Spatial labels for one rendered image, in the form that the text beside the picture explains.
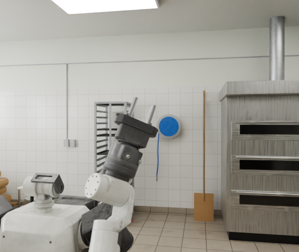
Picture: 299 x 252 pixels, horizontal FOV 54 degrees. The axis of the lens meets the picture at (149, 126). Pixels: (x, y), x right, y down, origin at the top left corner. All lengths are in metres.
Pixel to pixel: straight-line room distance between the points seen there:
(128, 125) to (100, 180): 0.16
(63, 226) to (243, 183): 3.18
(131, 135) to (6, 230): 0.51
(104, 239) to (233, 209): 3.35
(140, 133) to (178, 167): 4.14
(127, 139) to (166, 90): 4.14
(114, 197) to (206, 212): 4.03
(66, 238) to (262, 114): 3.25
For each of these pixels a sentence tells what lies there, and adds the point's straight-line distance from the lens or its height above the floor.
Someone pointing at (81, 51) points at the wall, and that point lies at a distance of 5.38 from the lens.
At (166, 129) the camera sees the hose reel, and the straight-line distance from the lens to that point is 4.71.
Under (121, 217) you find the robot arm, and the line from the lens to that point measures 0.76.
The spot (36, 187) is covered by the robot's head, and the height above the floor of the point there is 1.32.
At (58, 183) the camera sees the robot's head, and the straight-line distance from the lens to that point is 0.99.
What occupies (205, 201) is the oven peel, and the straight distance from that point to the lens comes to 4.73.
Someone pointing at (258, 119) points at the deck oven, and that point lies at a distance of 3.89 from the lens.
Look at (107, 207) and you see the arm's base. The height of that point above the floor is 1.26.
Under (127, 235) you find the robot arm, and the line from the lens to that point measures 1.00.
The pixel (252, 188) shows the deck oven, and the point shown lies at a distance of 3.96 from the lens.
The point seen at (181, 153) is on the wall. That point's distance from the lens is 4.87.
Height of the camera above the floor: 1.53
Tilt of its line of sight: 1 degrees down
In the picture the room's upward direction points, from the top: straight up
